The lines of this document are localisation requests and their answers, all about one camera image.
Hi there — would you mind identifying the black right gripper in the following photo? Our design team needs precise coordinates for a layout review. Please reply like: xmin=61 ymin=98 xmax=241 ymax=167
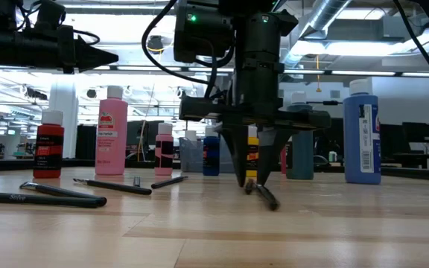
xmin=179 ymin=68 xmax=331 ymax=188

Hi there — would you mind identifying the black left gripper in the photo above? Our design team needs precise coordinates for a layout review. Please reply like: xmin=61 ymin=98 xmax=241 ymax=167
xmin=57 ymin=25 xmax=119 ymax=74

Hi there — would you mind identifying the small yellow paint bottle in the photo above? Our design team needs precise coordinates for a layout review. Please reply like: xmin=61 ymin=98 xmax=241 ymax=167
xmin=247 ymin=126 xmax=260 ymax=179

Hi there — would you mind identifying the small dark blue paint bottle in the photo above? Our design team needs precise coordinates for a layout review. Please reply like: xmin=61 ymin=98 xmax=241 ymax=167
xmin=202 ymin=125 xmax=221 ymax=177

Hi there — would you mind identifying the large teal paint bottle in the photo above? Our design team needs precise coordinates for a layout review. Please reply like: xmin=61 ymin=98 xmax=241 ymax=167
xmin=285 ymin=91 xmax=315 ymax=181

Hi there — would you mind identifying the small pink paint bottle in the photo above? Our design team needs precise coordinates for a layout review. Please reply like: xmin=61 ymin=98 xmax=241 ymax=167
xmin=153 ymin=122 xmax=175 ymax=177

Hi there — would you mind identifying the large pink paint bottle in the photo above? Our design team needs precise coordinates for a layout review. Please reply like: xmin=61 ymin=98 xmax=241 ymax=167
xmin=95 ymin=85 xmax=130 ymax=176

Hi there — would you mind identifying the large blue paint bottle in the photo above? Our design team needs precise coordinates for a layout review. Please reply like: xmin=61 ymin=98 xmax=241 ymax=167
xmin=342 ymin=78 xmax=382 ymax=185

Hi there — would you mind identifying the small red paint bottle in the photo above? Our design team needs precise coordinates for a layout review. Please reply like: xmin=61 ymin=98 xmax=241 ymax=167
xmin=32 ymin=109 xmax=66 ymax=180

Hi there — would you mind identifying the pinkish red plastic cup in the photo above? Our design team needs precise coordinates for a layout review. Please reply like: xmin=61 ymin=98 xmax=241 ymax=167
xmin=279 ymin=144 xmax=288 ymax=175

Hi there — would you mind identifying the white pillar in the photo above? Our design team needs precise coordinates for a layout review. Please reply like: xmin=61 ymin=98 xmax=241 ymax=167
xmin=48 ymin=76 xmax=78 ymax=159

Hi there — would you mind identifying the grey translucent plastic bin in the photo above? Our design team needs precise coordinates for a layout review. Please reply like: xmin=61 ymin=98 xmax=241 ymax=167
xmin=179 ymin=135 xmax=238 ymax=174

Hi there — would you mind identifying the black ceiling device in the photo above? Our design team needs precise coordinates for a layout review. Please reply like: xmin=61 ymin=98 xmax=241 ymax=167
xmin=147 ymin=35 xmax=165 ymax=55

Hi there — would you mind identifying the black cabinet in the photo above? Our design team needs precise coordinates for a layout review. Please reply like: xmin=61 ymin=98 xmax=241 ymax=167
xmin=75 ymin=124 xmax=97 ymax=160

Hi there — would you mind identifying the large dark monitor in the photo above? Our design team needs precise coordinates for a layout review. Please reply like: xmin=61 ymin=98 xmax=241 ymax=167
xmin=127 ymin=119 xmax=156 ymax=150

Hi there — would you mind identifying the long ceiling light strip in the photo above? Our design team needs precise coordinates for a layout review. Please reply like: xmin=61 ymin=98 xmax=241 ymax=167
xmin=0 ymin=63 xmax=429 ymax=78

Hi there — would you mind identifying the dark desk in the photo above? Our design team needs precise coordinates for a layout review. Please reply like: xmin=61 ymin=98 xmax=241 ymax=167
xmin=393 ymin=151 xmax=429 ymax=169

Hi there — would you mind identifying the small dark monitor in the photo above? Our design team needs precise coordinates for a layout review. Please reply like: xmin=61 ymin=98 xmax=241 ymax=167
xmin=402 ymin=121 xmax=429 ymax=144

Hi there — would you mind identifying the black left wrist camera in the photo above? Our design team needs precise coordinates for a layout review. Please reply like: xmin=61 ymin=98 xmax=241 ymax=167
xmin=35 ymin=0 xmax=67 ymax=31

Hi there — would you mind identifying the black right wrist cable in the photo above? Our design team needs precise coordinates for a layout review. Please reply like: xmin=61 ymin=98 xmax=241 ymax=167
xmin=141 ymin=0 xmax=215 ymax=100

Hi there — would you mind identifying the yellow hanging cord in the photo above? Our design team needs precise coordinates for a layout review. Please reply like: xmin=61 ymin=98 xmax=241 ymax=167
xmin=314 ymin=54 xmax=322 ymax=93

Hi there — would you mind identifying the large silver ventilation duct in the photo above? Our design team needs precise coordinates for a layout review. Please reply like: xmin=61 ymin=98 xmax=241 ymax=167
xmin=281 ymin=0 xmax=353 ymax=70

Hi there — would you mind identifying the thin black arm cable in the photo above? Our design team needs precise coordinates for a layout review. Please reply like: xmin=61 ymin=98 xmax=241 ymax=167
xmin=393 ymin=0 xmax=429 ymax=85

